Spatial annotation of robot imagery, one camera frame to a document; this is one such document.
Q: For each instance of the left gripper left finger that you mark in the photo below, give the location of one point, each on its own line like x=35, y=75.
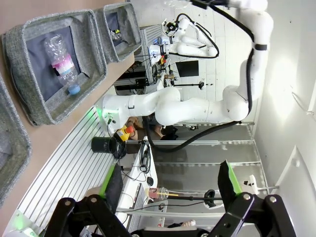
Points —
x=114, y=187

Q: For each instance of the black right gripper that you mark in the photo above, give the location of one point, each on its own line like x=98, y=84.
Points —
x=205, y=2

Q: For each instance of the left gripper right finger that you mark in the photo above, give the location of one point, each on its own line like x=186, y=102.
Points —
x=225, y=185

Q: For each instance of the clear plastic packaging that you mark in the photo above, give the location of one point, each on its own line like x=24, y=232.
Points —
x=176, y=2

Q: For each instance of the clear bottle pink label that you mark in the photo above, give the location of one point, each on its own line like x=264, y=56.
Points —
x=61, y=64

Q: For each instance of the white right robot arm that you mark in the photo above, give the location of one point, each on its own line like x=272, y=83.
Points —
x=187, y=108

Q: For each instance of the small white background robot arm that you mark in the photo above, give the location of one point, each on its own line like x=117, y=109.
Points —
x=192, y=49

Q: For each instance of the white desk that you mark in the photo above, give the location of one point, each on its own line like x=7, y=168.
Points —
x=133, y=172

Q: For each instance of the black computer mouse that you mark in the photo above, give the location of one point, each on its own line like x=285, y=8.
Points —
x=150, y=180

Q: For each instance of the clear plastic cup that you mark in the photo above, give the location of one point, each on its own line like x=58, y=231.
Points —
x=158, y=193

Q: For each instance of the black cylinder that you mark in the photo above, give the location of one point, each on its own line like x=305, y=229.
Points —
x=102, y=145

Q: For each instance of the yellow red emergency stop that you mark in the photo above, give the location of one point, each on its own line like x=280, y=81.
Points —
x=123, y=133

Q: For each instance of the aluminium slatted platform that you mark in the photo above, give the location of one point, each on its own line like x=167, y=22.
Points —
x=66, y=160

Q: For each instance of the black monitor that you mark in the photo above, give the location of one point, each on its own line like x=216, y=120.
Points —
x=187, y=68

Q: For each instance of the grey fabric basket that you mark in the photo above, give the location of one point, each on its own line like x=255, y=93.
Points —
x=14, y=54
x=14, y=158
x=108, y=49

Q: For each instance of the white bracket black marks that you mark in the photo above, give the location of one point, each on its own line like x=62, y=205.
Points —
x=251, y=184

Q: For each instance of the glass partition metal frame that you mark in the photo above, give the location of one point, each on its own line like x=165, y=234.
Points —
x=209, y=153

